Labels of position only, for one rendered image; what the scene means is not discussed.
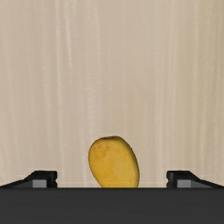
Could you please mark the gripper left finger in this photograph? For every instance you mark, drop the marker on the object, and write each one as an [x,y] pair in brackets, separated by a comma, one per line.
[40,179]

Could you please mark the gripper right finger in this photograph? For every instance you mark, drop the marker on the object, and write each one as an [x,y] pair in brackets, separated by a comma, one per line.
[182,179]

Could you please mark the yellow mango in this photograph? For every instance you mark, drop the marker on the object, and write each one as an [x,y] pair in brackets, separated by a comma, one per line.
[113,163]

